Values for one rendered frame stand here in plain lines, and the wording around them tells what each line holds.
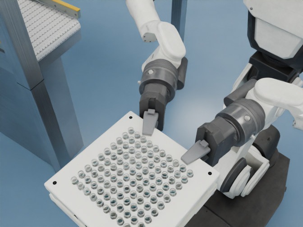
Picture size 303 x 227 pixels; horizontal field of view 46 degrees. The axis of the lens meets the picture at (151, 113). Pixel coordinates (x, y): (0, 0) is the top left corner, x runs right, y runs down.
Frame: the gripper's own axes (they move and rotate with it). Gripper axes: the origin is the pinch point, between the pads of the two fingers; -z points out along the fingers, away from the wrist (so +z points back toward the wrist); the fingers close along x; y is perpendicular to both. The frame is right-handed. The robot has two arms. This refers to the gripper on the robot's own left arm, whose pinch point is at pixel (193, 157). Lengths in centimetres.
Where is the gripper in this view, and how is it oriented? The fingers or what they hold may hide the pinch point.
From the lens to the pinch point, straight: 74.1
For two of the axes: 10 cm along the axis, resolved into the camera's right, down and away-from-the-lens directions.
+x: -0.1, 6.5, 7.6
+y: -6.5, -5.8, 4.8
